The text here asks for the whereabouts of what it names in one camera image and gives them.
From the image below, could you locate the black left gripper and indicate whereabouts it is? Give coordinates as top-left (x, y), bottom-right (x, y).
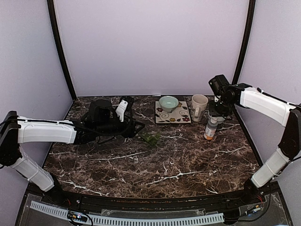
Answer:
top-left (95, 114), bottom-right (145, 138)

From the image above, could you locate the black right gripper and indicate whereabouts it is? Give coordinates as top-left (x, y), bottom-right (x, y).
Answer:
top-left (209, 97), bottom-right (234, 117)

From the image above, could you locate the orange grey-capped pill bottle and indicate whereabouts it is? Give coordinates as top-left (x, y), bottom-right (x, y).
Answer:
top-left (204, 118), bottom-right (218, 140)

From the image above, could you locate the green pill organizer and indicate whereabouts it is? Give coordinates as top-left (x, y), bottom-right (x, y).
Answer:
top-left (140, 132), bottom-right (161, 146)

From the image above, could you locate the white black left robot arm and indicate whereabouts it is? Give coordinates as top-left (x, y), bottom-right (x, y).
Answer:
top-left (0, 97), bottom-right (145, 205)

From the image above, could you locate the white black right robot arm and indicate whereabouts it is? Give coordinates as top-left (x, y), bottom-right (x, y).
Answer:
top-left (208, 74), bottom-right (301, 204)

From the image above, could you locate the teal ribbed small bowl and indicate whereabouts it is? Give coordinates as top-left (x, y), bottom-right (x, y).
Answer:
top-left (208, 112), bottom-right (225, 124)

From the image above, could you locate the cream floral ceramic mug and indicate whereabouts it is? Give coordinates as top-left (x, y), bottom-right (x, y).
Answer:
top-left (191, 94), bottom-right (209, 122)

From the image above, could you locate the floral square ceramic plate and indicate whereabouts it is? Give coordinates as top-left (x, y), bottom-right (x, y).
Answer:
top-left (155, 101), bottom-right (191, 124)

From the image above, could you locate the plain teal ceramic bowl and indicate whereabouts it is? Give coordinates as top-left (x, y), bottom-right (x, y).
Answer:
top-left (159, 96), bottom-right (179, 113)

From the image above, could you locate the left circuit board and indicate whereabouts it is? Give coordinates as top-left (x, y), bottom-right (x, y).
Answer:
top-left (67, 211), bottom-right (88, 222)

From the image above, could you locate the circuit board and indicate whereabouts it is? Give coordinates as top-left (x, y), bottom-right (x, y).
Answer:
top-left (245, 204), bottom-right (263, 215)
top-left (67, 211), bottom-right (88, 222)

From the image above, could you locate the right circuit board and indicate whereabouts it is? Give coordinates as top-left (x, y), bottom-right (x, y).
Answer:
top-left (245, 204), bottom-right (263, 215)

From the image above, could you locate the black right corner post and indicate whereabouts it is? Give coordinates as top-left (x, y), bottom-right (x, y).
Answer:
top-left (228, 0), bottom-right (256, 101)

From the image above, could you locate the black corner post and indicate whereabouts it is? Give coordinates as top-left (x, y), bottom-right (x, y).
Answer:
top-left (47, 0), bottom-right (77, 101)
top-left (228, 0), bottom-right (256, 101)

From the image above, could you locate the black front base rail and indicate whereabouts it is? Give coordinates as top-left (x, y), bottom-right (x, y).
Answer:
top-left (16, 182), bottom-right (293, 226)

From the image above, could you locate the white slotted cable duct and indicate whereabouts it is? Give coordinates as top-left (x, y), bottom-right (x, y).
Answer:
top-left (30, 201), bottom-right (224, 226)

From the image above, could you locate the black left corner post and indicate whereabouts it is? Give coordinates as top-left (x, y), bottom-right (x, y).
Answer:
top-left (47, 0), bottom-right (77, 101)

